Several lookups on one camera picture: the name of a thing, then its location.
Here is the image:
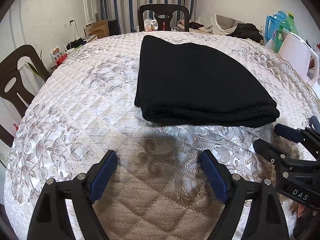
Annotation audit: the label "green plastic bottle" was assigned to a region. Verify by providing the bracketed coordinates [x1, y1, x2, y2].
[273, 12, 298, 53]

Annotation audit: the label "blue plastic jug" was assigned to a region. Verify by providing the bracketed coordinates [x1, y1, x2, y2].
[265, 10, 287, 42]

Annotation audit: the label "black pants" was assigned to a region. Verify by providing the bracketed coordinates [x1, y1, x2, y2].
[135, 35, 280, 128]

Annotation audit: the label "low white cabinet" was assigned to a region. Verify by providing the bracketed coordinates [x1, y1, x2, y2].
[49, 34, 98, 75]

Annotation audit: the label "white electric kettle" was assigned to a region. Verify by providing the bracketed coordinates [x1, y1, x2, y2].
[278, 32, 319, 86]

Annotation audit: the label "dark chair at far end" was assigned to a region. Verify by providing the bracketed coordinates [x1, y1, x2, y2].
[138, 3, 190, 32]

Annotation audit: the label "green potted plant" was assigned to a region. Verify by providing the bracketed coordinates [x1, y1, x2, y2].
[26, 49, 50, 82]

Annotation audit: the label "beige sofa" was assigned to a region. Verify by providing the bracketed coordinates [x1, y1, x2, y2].
[189, 14, 243, 35]

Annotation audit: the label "cardboard box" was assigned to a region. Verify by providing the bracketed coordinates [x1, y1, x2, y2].
[84, 20, 110, 38]

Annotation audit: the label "dark chair at left side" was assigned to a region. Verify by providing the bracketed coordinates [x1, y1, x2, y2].
[0, 44, 51, 148]

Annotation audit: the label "white quilted table cover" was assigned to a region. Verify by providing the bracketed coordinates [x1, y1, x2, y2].
[4, 33, 312, 239]

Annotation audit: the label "right hand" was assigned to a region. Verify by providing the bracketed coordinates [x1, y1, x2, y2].
[290, 202, 318, 218]

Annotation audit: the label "black bag on sofa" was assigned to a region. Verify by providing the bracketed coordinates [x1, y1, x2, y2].
[227, 23, 264, 43]

